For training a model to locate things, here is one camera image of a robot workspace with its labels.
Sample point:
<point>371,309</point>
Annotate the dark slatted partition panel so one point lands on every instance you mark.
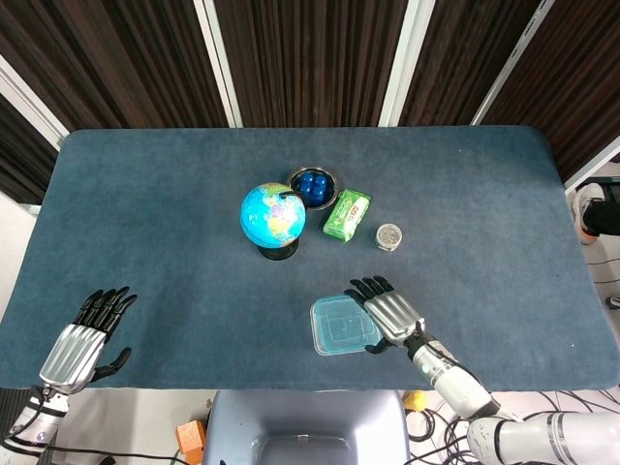
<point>460,58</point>
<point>19,155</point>
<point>310,58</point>
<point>571,72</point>
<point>121,58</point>

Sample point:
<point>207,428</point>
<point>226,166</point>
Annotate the white orange sneaker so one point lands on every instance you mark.
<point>583,194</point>

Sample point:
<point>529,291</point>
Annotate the blue container lid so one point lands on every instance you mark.
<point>339,324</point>

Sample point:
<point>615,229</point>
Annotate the small metal bowl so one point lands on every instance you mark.
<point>294,180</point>

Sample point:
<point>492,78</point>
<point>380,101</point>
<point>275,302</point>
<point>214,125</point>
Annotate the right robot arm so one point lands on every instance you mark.
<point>455,382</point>

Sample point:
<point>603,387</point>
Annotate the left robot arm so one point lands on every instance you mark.
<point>39,421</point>

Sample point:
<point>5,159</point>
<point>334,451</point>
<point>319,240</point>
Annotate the blue toy blocks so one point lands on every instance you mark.
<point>315,186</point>

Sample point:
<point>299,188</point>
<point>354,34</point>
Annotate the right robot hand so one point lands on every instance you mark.
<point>394,315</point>

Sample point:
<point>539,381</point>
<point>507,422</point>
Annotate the clear plastic container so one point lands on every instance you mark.
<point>323,350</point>

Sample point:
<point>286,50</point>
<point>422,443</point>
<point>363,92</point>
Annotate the black trouser leg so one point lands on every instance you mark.
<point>605,218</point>

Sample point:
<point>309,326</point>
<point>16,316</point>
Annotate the desk globe with black stand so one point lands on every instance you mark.
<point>271,218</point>

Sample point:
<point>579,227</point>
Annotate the yellow floor object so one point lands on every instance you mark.
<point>416,401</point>

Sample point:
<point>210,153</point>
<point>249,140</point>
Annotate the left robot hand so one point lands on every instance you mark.
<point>70,351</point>

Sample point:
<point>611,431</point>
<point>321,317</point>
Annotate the orange wooden block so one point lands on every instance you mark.
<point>191,436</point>

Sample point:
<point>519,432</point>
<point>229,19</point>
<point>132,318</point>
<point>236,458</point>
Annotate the green wet wipes pack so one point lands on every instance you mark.
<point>346,218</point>

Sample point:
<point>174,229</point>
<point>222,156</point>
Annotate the grey robot torso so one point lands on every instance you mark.
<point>305,416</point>

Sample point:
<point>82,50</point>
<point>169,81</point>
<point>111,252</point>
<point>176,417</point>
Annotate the blue table cloth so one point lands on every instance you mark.
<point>145,218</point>

